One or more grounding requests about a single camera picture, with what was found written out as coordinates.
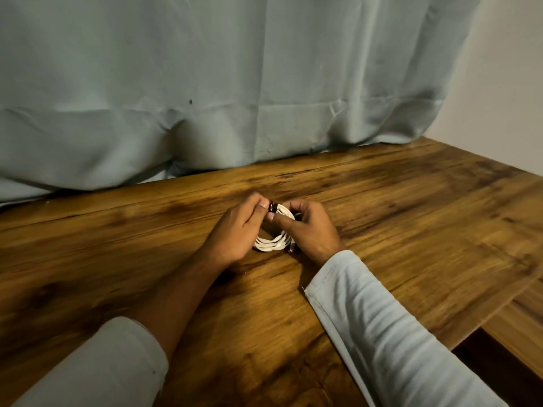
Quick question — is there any person's left hand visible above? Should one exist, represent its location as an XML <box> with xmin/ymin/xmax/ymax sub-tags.
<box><xmin>202</xmin><ymin>192</ymin><xmax>270</xmax><ymax>267</ymax></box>

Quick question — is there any person's right hand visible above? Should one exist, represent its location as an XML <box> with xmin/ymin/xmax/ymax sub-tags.
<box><xmin>267</xmin><ymin>199</ymin><xmax>345</xmax><ymax>267</ymax></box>

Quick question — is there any white cable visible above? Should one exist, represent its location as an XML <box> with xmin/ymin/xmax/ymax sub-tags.
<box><xmin>254</xmin><ymin>200</ymin><xmax>303</xmax><ymax>254</ymax></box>

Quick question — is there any person's left forearm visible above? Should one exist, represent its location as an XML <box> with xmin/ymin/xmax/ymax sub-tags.
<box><xmin>12</xmin><ymin>246</ymin><xmax>223</xmax><ymax>407</ymax></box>

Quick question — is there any person's right forearm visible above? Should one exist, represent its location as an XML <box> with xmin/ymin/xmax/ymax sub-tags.
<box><xmin>304</xmin><ymin>250</ymin><xmax>510</xmax><ymax>407</ymax></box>

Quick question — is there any pale green curtain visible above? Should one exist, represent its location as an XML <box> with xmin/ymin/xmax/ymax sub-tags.
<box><xmin>0</xmin><ymin>0</ymin><xmax>484</xmax><ymax>204</ymax></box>

